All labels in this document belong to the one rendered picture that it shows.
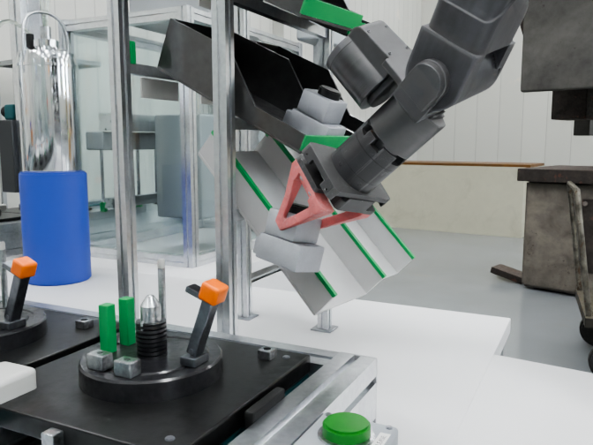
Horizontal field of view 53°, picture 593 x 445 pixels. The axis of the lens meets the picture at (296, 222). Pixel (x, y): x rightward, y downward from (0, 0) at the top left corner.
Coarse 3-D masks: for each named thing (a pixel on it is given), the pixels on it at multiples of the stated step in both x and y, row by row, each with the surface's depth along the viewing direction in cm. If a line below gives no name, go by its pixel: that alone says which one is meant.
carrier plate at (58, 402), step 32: (224, 352) 66; (256, 352) 66; (288, 352) 66; (64, 384) 57; (224, 384) 57; (256, 384) 57; (288, 384) 61; (0, 416) 53; (32, 416) 51; (64, 416) 51; (96, 416) 51; (128, 416) 51; (160, 416) 51; (192, 416) 51; (224, 416) 51
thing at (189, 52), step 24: (192, 24) 86; (168, 48) 84; (192, 48) 81; (240, 48) 92; (264, 48) 90; (168, 72) 84; (192, 72) 81; (240, 72) 77; (264, 72) 90; (288, 72) 87; (240, 96) 77; (264, 96) 91; (288, 96) 88; (264, 120) 75; (288, 144) 73; (336, 144) 78
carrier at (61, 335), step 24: (0, 264) 76; (0, 312) 75; (24, 312) 75; (48, 312) 82; (0, 336) 66; (24, 336) 68; (48, 336) 71; (72, 336) 71; (96, 336) 72; (0, 360) 64; (24, 360) 64; (48, 360) 65
